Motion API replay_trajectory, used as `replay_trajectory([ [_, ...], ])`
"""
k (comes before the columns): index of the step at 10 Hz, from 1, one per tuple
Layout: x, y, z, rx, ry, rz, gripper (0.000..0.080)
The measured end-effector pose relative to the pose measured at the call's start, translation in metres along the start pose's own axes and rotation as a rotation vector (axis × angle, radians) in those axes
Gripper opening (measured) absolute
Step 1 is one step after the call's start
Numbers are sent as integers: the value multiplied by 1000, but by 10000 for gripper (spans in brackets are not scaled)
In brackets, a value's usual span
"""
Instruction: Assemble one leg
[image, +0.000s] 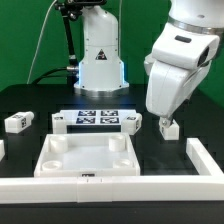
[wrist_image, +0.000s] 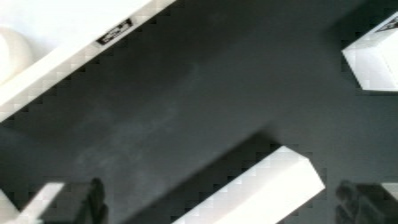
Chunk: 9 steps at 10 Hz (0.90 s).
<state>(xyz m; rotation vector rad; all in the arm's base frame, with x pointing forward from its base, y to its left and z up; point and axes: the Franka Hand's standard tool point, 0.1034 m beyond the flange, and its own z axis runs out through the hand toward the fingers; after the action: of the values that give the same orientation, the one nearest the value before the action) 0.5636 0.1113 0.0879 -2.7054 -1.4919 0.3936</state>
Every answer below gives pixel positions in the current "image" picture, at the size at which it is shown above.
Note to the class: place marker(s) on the white square table top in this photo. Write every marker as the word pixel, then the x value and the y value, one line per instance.
pixel 87 155

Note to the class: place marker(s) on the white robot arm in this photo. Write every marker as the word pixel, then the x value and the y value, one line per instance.
pixel 101 69

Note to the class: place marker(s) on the white L-shaped fence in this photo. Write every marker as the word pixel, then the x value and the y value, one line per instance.
pixel 208 184

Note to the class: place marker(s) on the white marker base plate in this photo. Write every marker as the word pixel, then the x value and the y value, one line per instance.
pixel 96 117

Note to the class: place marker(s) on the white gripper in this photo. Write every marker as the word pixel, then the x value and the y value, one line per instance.
pixel 182 60

